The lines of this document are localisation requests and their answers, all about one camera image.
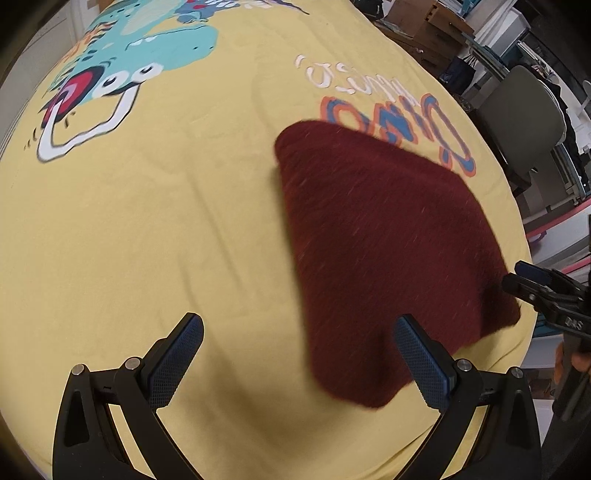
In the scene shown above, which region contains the grey green chair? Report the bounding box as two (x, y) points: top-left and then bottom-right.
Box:
(477, 65), (568, 186)

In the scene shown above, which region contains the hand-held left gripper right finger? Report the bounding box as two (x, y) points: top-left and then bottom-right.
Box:
(392, 314), (542, 480)

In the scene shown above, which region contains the pink floor mat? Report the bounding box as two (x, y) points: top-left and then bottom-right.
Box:
(526, 198), (591, 243)

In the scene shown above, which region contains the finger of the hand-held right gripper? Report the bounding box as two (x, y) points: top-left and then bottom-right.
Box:
(502, 273), (571, 325)
(514, 260), (591, 297)

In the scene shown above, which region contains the dark red knit sweater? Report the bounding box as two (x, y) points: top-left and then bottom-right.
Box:
(274, 120), (522, 409)

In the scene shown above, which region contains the dark blue bag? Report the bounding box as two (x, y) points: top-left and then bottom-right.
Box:
(442, 56), (477, 87)

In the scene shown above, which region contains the yellow cartoon printed blanket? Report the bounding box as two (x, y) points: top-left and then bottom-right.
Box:
(0, 0), (539, 480)

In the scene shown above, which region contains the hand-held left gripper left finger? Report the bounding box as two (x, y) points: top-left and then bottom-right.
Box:
(52, 312), (218, 480)

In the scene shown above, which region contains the person's right hand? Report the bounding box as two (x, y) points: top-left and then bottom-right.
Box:
(555, 344), (591, 385)

